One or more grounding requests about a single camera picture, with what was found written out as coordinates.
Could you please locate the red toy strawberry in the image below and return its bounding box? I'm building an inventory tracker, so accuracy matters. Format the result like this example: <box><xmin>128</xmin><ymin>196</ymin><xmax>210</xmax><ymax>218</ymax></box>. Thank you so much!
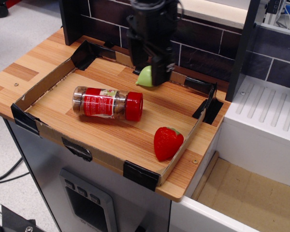
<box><xmin>154</xmin><ymin>127</ymin><xmax>184</xmax><ymax>161</ymax></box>

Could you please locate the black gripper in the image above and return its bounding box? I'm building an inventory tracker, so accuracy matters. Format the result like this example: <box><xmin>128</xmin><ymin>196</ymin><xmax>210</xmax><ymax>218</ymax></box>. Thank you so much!
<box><xmin>127</xmin><ymin>0</ymin><xmax>184</xmax><ymax>86</ymax></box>

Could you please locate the green toy pear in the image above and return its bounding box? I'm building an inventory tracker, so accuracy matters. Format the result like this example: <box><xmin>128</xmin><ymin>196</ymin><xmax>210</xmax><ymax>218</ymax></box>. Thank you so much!
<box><xmin>135</xmin><ymin>65</ymin><xmax>154</xmax><ymax>87</ymax></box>

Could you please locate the dark shelf post left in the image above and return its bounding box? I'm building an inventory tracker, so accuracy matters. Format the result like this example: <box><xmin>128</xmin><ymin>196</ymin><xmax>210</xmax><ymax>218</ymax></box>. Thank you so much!
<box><xmin>59</xmin><ymin>0</ymin><xmax>83</xmax><ymax>45</ymax></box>

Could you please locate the dark shelf post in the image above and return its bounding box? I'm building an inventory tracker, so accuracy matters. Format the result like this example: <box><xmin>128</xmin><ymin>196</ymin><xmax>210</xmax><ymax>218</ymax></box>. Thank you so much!
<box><xmin>59</xmin><ymin>0</ymin><xmax>83</xmax><ymax>45</ymax></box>
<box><xmin>225</xmin><ymin>0</ymin><xmax>260</xmax><ymax>102</ymax></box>

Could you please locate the taped cardboard fence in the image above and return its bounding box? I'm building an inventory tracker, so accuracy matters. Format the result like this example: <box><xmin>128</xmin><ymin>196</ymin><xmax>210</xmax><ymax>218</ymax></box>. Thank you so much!
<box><xmin>11</xmin><ymin>41</ymin><xmax>228</xmax><ymax>190</ymax></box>

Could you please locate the red-lidded spice bottle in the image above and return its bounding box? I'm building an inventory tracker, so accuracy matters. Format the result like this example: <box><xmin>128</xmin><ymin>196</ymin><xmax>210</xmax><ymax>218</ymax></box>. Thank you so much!
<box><xmin>72</xmin><ymin>86</ymin><xmax>143</xmax><ymax>121</ymax></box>

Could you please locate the black floor cable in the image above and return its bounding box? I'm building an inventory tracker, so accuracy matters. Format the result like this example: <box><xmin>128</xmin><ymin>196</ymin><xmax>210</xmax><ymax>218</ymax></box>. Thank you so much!
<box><xmin>0</xmin><ymin>157</ymin><xmax>30</xmax><ymax>186</ymax></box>

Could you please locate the white ribbed sink drainer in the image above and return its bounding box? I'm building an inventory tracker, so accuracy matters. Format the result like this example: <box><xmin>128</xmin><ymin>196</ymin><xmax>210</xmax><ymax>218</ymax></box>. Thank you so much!
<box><xmin>224</xmin><ymin>76</ymin><xmax>290</xmax><ymax>143</ymax></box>

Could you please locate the dark shelf post right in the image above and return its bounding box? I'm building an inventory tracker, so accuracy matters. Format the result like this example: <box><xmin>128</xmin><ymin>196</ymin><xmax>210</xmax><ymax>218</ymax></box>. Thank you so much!
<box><xmin>225</xmin><ymin>0</ymin><xmax>260</xmax><ymax>102</ymax></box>

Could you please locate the grey oven control panel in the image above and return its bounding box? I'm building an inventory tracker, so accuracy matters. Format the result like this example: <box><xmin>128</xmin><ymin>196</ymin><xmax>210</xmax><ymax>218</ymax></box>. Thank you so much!
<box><xmin>59</xmin><ymin>169</ymin><xmax>118</xmax><ymax>232</ymax></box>

